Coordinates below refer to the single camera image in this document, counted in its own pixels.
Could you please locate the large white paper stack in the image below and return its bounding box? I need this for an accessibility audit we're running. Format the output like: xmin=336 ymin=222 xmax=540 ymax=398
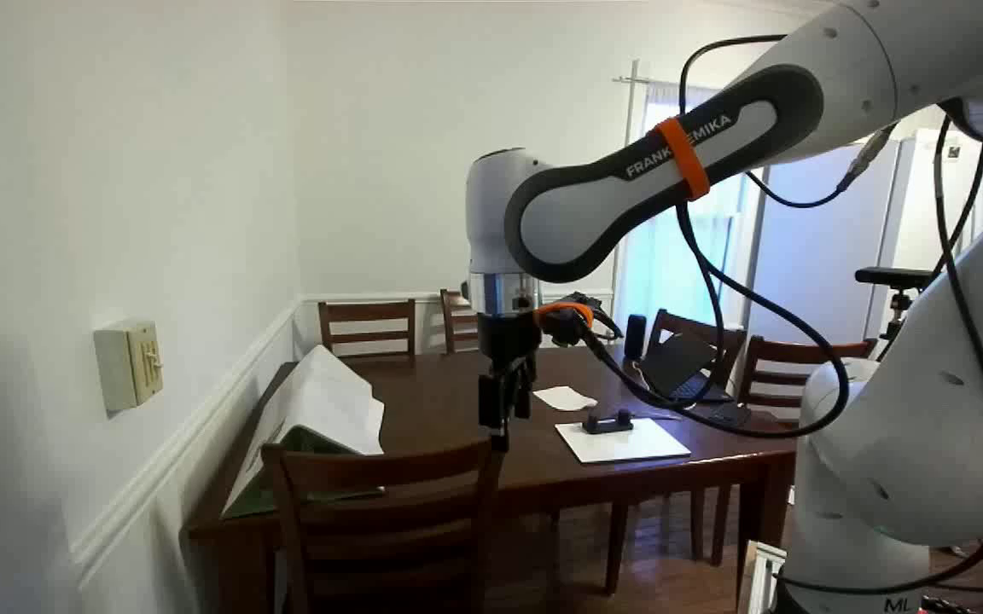
xmin=221 ymin=344 xmax=384 ymax=514

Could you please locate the black laptop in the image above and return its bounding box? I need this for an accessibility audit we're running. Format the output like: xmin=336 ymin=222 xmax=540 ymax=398
xmin=641 ymin=336 xmax=724 ymax=406

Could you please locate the green folder under papers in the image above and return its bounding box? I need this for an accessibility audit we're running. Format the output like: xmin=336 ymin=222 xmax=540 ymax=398
xmin=221 ymin=427 xmax=345 ymax=519

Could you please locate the dark wooden dining table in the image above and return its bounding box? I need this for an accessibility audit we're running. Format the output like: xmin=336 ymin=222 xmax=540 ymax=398
xmin=180 ymin=344 xmax=798 ymax=614

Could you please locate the black cylindrical speaker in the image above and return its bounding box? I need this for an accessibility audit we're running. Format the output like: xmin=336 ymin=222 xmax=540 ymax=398
xmin=624 ymin=315 xmax=647 ymax=365

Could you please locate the wooden chair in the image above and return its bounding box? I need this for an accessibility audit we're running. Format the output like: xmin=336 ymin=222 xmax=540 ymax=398
xmin=735 ymin=334 xmax=879 ymax=427
xmin=264 ymin=442 xmax=502 ymax=614
xmin=318 ymin=301 xmax=417 ymax=358
xmin=440 ymin=291 xmax=476 ymax=351
xmin=641 ymin=310 xmax=745 ymax=398

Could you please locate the right near wooden chair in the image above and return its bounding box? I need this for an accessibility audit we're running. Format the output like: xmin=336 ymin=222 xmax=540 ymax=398
xmin=735 ymin=334 xmax=879 ymax=427

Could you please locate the small white paper note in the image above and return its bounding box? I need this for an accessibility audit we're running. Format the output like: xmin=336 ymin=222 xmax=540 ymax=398
xmin=532 ymin=386 xmax=597 ymax=413

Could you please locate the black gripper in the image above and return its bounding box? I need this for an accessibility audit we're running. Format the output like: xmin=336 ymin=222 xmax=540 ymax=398
xmin=476 ymin=315 xmax=540 ymax=449

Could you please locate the black camera on stand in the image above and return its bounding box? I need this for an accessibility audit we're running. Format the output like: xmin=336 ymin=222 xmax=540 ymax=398
xmin=852 ymin=265 xmax=933 ymax=342

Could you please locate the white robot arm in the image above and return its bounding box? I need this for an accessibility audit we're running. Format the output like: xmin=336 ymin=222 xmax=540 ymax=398
xmin=467 ymin=0 xmax=983 ymax=614

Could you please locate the white paper sheet with stapler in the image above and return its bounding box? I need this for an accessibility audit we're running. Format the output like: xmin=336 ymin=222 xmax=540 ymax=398
xmin=555 ymin=420 xmax=689 ymax=462

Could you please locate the glass patio door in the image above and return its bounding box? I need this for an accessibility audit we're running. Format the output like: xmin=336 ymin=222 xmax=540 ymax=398
xmin=611 ymin=60 xmax=913 ymax=351

